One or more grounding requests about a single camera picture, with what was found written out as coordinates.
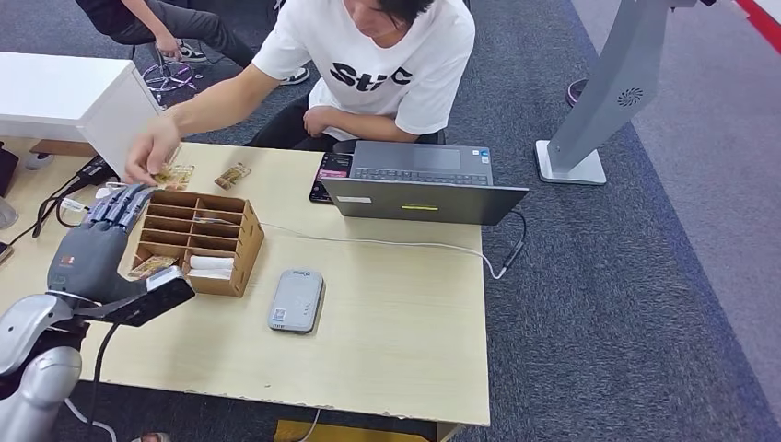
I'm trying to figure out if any black adapter dongle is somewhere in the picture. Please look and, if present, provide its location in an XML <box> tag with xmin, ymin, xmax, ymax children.
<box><xmin>500</xmin><ymin>210</ymin><xmax>529</xmax><ymax>281</ymax></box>

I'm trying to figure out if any white cabinet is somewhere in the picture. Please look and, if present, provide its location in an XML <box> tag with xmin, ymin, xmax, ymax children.
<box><xmin>0</xmin><ymin>52</ymin><xmax>165</xmax><ymax>178</ymax></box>

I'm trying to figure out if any person's right hand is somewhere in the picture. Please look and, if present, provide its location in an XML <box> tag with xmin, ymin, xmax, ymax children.
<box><xmin>123</xmin><ymin>112</ymin><xmax>183</xmax><ymax>187</ymax></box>

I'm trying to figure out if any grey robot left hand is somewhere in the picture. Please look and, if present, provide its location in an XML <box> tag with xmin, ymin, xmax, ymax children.
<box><xmin>47</xmin><ymin>184</ymin><xmax>157</xmax><ymax>305</ymax></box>

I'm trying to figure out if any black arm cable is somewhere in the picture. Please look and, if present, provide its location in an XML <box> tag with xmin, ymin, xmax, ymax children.
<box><xmin>85</xmin><ymin>321</ymin><xmax>123</xmax><ymax>442</ymax></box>

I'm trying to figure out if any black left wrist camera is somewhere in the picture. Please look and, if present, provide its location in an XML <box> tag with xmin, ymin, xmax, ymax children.
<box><xmin>74</xmin><ymin>265</ymin><xmax>197</xmax><ymax>328</ymax></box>

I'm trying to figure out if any yellow box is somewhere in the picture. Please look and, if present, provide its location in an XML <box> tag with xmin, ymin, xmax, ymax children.
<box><xmin>274</xmin><ymin>419</ymin><xmax>428</xmax><ymax>442</ymax></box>

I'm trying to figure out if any grey card reader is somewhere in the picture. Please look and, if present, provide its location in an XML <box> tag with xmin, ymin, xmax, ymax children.
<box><xmin>267</xmin><ymin>268</ymin><xmax>326</xmax><ymax>335</ymax></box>

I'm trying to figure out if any person's hand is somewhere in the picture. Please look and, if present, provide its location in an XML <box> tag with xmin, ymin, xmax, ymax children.
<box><xmin>154</xmin><ymin>30</ymin><xmax>182</xmax><ymax>63</ymax></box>

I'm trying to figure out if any grey kiosk stand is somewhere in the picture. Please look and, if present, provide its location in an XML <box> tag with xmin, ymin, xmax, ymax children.
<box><xmin>534</xmin><ymin>0</ymin><xmax>718</xmax><ymax>187</ymax></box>

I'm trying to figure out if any black power brick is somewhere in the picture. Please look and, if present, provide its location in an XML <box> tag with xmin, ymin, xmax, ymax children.
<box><xmin>76</xmin><ymin>154</ymin><xmax>118</xmax><ymax>187</ymax></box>

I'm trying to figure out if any white power strip cord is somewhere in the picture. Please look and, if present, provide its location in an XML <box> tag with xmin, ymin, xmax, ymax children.
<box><xmin>64</xmin><ymin>399</ymin><xmax>117</xmax><ymax>442</ymax></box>

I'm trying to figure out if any cardboard organizer box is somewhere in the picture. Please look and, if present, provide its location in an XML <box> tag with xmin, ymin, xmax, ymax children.
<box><xmin>131</xmin><ymin>189</ymin><xmax>266</xmax><ymax>299</ymax></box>

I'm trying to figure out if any wooden block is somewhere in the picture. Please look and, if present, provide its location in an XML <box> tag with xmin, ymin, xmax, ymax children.
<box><xmin>29</xmin><ymin>140</ymin><xmax>98</xmax><ymax>158</ymax></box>

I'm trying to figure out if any black object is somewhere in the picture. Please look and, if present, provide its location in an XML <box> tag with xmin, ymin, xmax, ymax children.
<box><xmin>0</xmin><ymin>143</ymin><xmax>19</xmax><ymax>200</ymax></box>

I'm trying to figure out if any chrome chair base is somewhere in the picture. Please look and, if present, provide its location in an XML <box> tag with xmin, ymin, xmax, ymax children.
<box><xmin>141</xmin><ymin>45</ymin><xmax>203</xmax><ymax>106</ymax></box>

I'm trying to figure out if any black smartphone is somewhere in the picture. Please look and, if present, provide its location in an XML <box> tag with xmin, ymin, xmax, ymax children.
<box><xmin>308</xmin><ymin>152</ymin><xmax>356</xmax><ymax>205</ymax></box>

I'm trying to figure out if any person's left hand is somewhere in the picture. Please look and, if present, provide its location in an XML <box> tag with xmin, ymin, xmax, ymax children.
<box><xmin>303</xmin><ymin>105</ymin><xmax>333</xmax><ymax>138</ymax></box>

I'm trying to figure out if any white paper roll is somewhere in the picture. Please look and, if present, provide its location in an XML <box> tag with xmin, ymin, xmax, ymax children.
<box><xmin>189</xmin><ymin>254</ymin><xmax>236</xmax><ymax>272</ymax></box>

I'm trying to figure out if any grey laptop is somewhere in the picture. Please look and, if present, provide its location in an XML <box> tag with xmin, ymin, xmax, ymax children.
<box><xmin>321</xmin><ymin>140</ymin><xmax>530</xmax><ymax>228</ymax></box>

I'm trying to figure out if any dark round disc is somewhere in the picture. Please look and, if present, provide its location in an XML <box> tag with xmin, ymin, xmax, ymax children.
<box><xmin>565</xmin><ymin>77</ymin><xmax>590</xmax><ymax>110</ymax></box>

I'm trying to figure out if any long white cable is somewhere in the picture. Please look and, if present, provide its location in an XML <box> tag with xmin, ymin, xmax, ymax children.
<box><xmin>194</xmin><ymin>215</ymin><xmax>508</xmax><ymax>282</ymax></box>

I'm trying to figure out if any white hanging cable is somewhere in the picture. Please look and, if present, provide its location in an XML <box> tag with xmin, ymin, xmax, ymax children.
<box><xmin>298</xmin><ymin>408</ymin><xmax>322</xmax><ymax>442</ymax></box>

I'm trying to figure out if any black power brick cable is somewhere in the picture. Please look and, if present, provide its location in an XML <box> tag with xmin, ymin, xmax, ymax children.
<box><xmin>33</xmin><ymin>173</ymin><xmax>91</xmax><ymax>239</ymax></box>

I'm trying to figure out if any person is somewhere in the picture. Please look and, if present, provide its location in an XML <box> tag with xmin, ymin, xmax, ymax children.
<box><xmin>73</xmin><ymin>0</ymin><xmax>310</xmax><ymax>87</ymax></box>
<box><xmin>123</xmin><ymin>0</ymin><xmax>477</xmax><ymax>187</ymax></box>

